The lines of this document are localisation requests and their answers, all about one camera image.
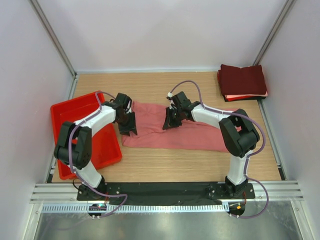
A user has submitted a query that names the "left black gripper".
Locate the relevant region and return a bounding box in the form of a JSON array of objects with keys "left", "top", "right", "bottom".
[{"left": 116, "top": 110, "right": 138, "bottom": 136}]

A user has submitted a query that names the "pink t shirt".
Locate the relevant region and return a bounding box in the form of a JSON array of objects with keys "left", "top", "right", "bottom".
[{"left": 121, "top": 100, "right": 241, "bottom": 154}]

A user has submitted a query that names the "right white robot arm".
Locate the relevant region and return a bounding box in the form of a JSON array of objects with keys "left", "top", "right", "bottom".
[{"left": 162, "top": 91, "right": 260, "bottom": 198}]

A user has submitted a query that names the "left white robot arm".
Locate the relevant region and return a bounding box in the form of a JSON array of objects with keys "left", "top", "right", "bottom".
[{"left": 54, "top": 91, "right": 138, "bottom": 200}]

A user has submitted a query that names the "red plastic tray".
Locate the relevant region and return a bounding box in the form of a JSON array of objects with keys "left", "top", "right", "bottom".
[{"left": 50, "top": 92, "right": 122, "bottom": 183}]

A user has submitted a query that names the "dark red folded shirt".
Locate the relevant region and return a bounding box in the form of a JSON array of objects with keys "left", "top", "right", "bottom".
[{"left": 219, "top": 64, "right": 267, "bottom": 95}]

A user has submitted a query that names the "pink folded shirt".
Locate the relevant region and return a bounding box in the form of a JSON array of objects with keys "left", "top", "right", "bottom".
[{"left": 223, "top": 91, "right": 268, "bottom": 102}]

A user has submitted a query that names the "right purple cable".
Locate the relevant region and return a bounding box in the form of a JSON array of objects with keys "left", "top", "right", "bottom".
[{"left": 169, "top": 79, "right": 270, "bottom": 220}]

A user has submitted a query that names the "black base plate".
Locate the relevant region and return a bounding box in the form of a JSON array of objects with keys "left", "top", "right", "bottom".
[{"left": 76, "top": 182, "right": 256, "bottom": 206}]

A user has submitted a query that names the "slotted cable duct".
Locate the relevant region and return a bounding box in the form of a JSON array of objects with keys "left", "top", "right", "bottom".
[{"left": 41, "top": 202, "right": 229, "bottom": 214}]

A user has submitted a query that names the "left aluminium frame post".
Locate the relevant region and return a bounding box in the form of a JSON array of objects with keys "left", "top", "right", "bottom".
[{"left": 29, "top": 0, "right": 77, "bottom": 77}]

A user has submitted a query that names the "aluminium frame post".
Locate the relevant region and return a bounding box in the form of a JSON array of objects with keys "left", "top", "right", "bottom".
[
  {"left": 252, "top": 0, "right": 297, "bottom": 66},
  {"left": 29, "top": 0, "right": 77, "bottom": 77}
]

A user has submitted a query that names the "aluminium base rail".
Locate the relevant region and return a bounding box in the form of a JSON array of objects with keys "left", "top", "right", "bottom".
[{"left": 30, "top": 180, "right": 304, "bottom": 203}]

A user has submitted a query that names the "right aluminium frame post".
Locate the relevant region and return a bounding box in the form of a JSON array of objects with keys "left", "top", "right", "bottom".
[{"left": 252, "top": 0, "right": 297, "bottom": 66}]

